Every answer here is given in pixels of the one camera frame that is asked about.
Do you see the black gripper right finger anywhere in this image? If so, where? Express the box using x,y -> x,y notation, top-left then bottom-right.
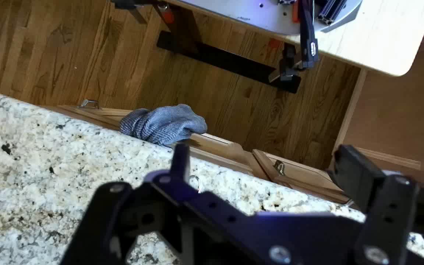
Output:
330,145 -> 386,212

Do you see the black clamp on table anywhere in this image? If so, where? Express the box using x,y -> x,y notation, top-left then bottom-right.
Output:
156,31 -> 302,93

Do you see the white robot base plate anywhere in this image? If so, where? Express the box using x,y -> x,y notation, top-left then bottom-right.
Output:
184,0 -> 362,36

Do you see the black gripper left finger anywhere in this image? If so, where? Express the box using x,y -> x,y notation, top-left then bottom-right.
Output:
169,143 -> 190,180

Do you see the wooden lower drawer front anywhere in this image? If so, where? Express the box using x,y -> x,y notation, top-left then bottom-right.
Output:
57,105 -> 348,203

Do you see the light wood table board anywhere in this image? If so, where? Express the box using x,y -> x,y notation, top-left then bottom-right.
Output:
290,0 -> 424,78

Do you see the grey crumpled cloth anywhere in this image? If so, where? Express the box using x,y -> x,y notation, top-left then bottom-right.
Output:
119,105 -> 208,147

